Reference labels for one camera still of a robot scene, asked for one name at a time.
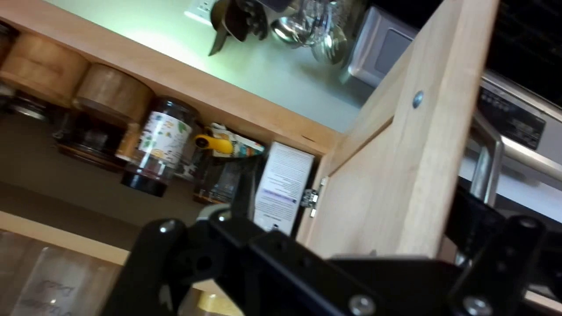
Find wooden wall cabinet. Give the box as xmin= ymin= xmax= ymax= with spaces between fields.
xmin=0 ymin=0 xmax=348 ymax=316

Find steel ladle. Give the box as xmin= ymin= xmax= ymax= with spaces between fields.
xmin=269 ymin=0 xmax=354 ymax=67

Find wooden spatula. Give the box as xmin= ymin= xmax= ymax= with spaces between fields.
xmin=208 ymin=0 xmax=248 ymax=58

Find empty clear glass jar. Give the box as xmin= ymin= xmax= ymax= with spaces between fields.
xmin=192 ymin=156 xmax=252 ymax=206

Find white wall outlet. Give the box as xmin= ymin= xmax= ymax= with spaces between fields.
xmin=183 ymin=0 xmax=218 ymax=27

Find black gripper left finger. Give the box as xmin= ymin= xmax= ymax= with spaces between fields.
xmin=99 ymin=171 xmax=376 ymax=316

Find round wooden container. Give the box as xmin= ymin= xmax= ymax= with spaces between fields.
xmin=73 ymin=62 xmax=155 ymax=128
xmin=0 ymin=32 xmax=92 ymax=109

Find white carton box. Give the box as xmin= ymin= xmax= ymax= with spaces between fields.
xmin=254 ymin=141 xmax=317 ymax=237

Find white printed packet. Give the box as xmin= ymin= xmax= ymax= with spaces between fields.
xmin=208 ymin=121 xmax=268 ymax=162

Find dark utensil handles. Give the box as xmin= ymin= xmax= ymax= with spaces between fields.
xmin=234 ymin=0 xmax=273 ymax=42

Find glass jar with label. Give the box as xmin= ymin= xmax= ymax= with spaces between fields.
xmin=8 ymin=244 xmax=124 ymax=316

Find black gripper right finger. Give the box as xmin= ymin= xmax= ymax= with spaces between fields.
xmin=445 ymin=181 xmax=562 ymax=316

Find wooden cabinet door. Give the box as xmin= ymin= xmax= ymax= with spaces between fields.
xmin=296 ymin=0 xmax=505 ymax=260

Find spice jar white floral label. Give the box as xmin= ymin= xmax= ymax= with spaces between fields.
xmin=120 ymin=97 xmax=199 ymax=197

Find stainless microwave oven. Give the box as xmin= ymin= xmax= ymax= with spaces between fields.
xmin=459 ymin=72 xmax=562 ymax=300

